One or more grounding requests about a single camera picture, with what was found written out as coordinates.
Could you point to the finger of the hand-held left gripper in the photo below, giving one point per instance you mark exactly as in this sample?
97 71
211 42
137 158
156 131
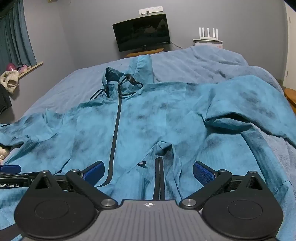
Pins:
10 168

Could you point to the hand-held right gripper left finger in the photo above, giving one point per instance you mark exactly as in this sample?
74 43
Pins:
95 172

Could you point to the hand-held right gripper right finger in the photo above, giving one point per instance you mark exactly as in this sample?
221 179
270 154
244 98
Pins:
204 172

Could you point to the teal hooded jacket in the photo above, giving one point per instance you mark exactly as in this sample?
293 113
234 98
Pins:
143 129

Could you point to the beige plush toy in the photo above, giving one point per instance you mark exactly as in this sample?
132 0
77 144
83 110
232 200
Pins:
3 152

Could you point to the black cloth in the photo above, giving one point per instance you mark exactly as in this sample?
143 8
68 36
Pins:
4 99

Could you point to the beige knitted cloth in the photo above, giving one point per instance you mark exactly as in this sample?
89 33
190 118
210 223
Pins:
9 80

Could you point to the pale pink soft item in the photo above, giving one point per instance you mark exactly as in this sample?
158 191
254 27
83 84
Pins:
23 68

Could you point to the pink round toy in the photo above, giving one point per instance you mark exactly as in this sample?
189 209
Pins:
11 67

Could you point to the wooden windowsill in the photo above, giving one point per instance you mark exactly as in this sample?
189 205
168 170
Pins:
31 67

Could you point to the light blue fleece blanket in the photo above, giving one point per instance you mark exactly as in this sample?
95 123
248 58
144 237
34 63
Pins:
185 62

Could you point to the brown wooden stool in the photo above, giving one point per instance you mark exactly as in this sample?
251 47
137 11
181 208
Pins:
291 96

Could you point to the small white cabinet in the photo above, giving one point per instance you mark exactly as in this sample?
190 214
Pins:
208 44

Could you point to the wooden television stand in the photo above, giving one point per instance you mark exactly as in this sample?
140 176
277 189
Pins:
144 52

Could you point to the blue window curtain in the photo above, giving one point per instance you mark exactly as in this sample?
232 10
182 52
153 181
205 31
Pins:
16 34

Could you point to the white router with antennas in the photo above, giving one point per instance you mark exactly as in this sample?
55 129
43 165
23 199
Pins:
209 34

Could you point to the black flat screen television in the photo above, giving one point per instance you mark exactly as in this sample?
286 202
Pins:
141 32

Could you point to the white door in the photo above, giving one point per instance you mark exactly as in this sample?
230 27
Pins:
290 41

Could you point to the white wall power strip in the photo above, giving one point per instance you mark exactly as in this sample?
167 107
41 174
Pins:
150 10

